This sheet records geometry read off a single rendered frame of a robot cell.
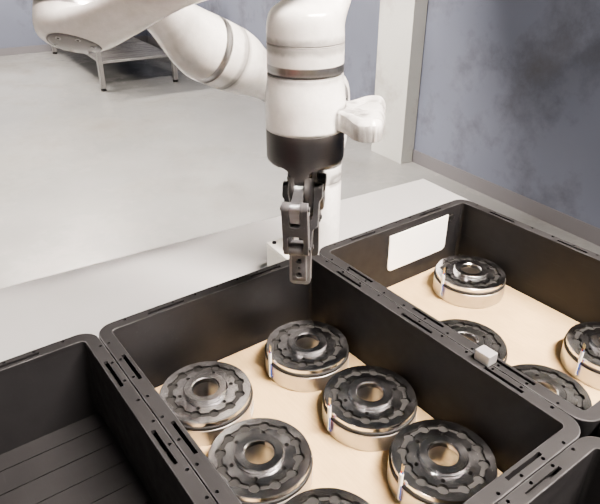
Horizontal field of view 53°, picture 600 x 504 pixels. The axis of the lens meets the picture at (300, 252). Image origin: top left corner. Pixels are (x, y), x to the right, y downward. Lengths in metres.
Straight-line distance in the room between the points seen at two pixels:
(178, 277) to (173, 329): 0.50
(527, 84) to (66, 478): 2.85
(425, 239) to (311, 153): 0.42
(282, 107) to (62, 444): 0.42
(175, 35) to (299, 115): 0.32
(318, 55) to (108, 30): 0.26
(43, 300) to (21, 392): 0.54
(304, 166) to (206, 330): 0.28
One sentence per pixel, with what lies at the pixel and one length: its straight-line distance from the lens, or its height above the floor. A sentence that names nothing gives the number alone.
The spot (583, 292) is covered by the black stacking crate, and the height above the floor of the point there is 0.88.
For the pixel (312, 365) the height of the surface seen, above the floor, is 0.86.
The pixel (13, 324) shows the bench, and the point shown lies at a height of 0.70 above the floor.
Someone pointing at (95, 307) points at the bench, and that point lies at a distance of 1.16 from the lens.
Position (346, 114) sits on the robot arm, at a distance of 0.55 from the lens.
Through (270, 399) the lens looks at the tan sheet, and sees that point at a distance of 0.72.
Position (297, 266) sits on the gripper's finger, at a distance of 0.60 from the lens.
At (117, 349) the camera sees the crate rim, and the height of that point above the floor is 0.93.
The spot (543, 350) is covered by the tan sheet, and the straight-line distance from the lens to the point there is 0.84.
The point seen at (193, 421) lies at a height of 0.86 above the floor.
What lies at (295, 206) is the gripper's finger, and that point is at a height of 1.09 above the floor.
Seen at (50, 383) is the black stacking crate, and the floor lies 0.89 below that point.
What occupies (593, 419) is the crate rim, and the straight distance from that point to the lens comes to 0.61.
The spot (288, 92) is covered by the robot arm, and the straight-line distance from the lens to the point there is 0.54.
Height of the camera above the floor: 1.32
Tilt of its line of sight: 29 degrees down
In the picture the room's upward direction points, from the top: straight up
